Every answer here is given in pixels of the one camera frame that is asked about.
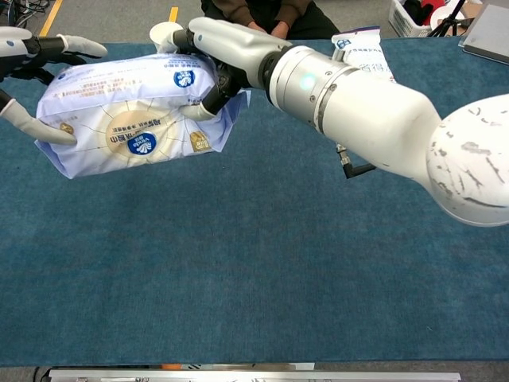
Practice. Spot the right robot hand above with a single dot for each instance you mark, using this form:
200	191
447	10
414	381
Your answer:
234	40

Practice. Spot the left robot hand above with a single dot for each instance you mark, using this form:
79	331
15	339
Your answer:
75	44

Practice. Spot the blue and white wet wipe pack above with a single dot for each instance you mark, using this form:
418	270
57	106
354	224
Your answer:
131	119

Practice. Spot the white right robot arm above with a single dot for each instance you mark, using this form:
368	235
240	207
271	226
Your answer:
378	111

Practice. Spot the seated person in dark clothes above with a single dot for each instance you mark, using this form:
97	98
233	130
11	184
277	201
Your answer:
294	16

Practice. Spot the white bag with blue print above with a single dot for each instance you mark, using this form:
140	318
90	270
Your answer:
362	51

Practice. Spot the white plastic basket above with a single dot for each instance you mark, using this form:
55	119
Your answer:
405	20

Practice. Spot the teal felt table mat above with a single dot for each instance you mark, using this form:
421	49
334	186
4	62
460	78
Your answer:
238	238

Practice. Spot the black tripod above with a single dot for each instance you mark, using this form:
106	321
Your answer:
449	18

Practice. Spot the grey flat laptop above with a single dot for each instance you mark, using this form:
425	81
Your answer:
491	36

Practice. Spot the aluminium profile rail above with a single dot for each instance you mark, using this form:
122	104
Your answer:
254	375

